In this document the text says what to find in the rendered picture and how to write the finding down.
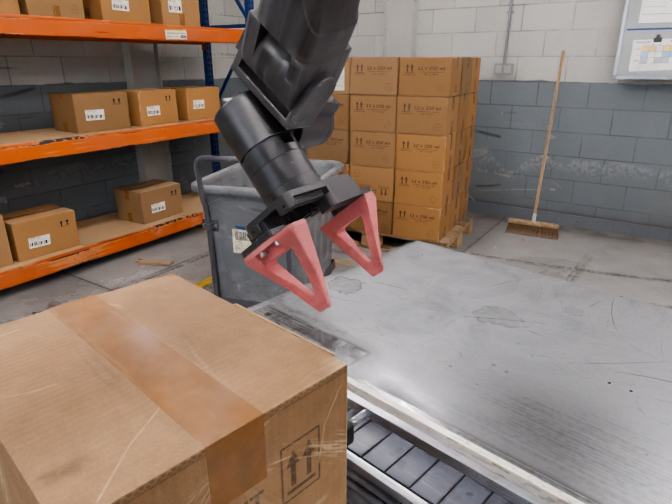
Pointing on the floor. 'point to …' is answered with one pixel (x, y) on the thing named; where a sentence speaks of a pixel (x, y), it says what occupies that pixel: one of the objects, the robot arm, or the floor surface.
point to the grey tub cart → (225, 211)
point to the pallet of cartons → (408, 143)
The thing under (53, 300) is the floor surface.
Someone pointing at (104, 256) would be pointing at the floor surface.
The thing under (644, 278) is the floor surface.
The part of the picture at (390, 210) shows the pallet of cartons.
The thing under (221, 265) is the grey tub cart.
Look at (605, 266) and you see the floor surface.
